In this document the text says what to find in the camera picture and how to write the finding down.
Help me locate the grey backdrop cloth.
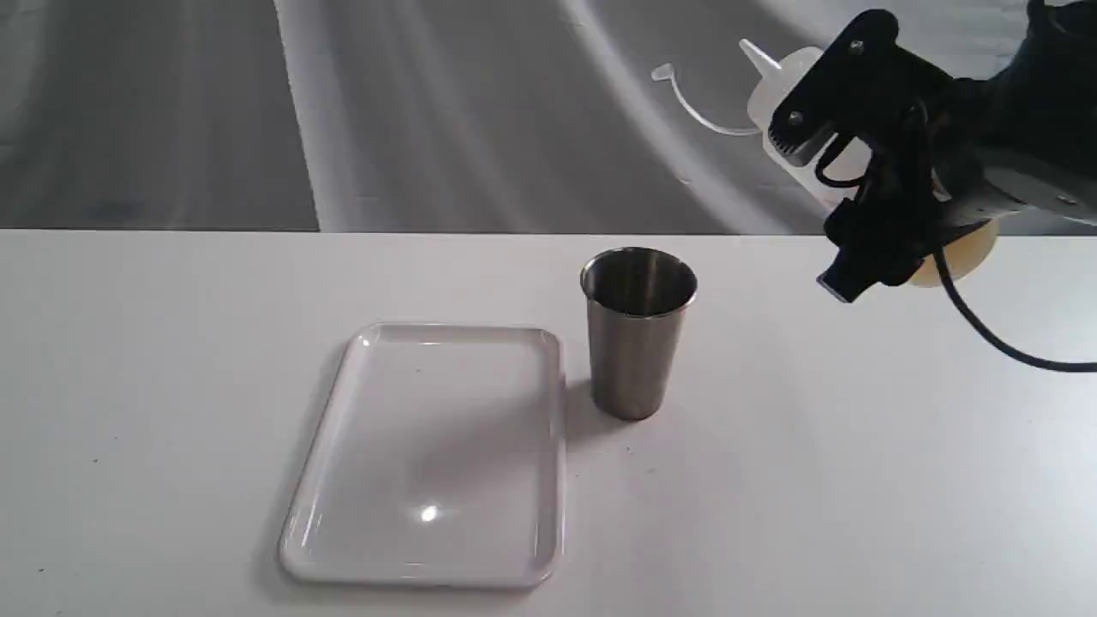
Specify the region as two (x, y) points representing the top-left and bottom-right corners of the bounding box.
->
(0, 0), (1097, 236)

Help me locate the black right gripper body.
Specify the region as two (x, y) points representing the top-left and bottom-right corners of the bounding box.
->
(853, 77), (1025, 258)

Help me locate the clear squeeze bottle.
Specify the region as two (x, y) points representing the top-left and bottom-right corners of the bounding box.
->
(651, 40), (1000, 288)

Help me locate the white plastic tray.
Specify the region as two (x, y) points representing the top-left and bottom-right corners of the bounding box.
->
(279, 321), (566, 590)

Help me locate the black cable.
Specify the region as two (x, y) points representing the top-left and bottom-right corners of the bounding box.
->
(812, 130), (1097, 374)

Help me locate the stainless steel cup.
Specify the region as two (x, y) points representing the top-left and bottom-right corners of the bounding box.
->
(579, 247), (698, 422)

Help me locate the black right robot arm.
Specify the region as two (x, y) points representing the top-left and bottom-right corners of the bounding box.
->
(765, 1), (1096, 303)

